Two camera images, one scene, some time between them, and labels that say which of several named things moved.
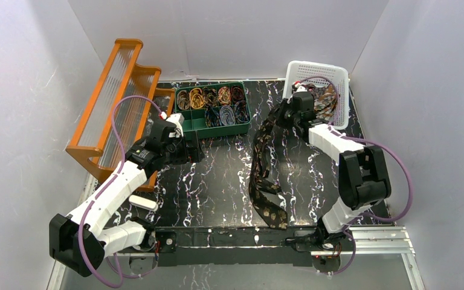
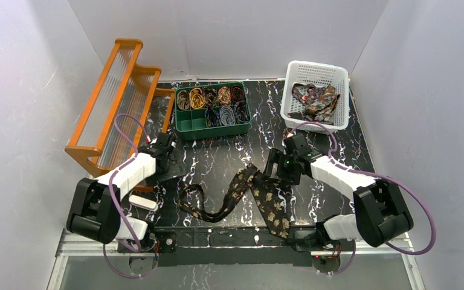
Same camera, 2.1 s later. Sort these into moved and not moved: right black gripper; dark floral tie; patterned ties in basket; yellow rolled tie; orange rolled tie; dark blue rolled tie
Moved: dark floral tie; right black gripper
Not moved: orange rolled tie; yellow rolled tie; dark blue rolled tie; patterned ties in basket
